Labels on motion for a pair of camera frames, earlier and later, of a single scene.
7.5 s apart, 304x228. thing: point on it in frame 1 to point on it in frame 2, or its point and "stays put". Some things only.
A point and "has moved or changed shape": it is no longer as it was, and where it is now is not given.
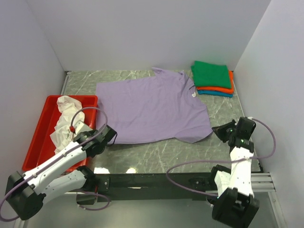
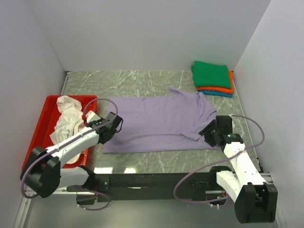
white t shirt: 71,114 stays put
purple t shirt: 161,105 has moved or changed shape
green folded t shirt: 209,74 stays put
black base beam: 149,186 stays put
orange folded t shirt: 221,90 stays put
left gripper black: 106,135 to 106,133
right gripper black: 219,130 to 205,132
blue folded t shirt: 215,93 stays put
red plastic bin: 41,147 stays put
